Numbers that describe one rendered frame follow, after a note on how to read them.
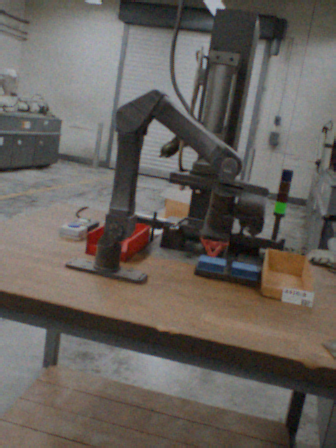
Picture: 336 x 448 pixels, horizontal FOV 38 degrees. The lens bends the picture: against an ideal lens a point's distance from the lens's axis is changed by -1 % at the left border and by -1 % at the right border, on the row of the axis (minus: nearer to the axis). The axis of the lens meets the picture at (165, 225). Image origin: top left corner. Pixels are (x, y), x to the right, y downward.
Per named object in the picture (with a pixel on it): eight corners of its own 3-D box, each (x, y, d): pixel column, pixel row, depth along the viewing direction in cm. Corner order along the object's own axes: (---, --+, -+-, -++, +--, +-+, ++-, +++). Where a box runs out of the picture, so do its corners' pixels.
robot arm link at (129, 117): (249, 161, 116) (150, 80, 118) (248, 163, 108) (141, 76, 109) (216, 201, 120) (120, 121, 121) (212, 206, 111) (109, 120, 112)
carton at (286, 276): (259, 299, 124) (265, 269, 123) (261, 273, 148) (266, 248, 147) (311, 310, 122) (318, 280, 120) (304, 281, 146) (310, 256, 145)
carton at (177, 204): (174, 225, 562) (181, 182, 551) (225, 237, 543) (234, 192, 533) (153, 235, 500) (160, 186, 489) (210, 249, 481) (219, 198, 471)
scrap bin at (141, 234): (84, 254, 136) (87, 233, 135) (112, 236, 160) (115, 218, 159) (126, 263, 134) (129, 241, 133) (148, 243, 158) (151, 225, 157)
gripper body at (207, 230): (232, 218, 125) (237, 195, 120) (227, 245, 117) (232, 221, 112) (207, 213, 126) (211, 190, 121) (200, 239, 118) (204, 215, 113)
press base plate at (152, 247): (85, 251, 149) (86, 242, 148) (130, 223, 197) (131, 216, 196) (303, 298, 138) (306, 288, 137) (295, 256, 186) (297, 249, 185)
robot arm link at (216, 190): (239, 205, 119) (244, 182, 114) (235, 220, 115) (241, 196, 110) (211, 199, 120) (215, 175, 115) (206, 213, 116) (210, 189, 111)
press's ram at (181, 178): (166, 192, 152) (181, 94, 146) (181, 184, 177) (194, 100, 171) (223, 203, 149) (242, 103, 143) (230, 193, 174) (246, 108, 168)
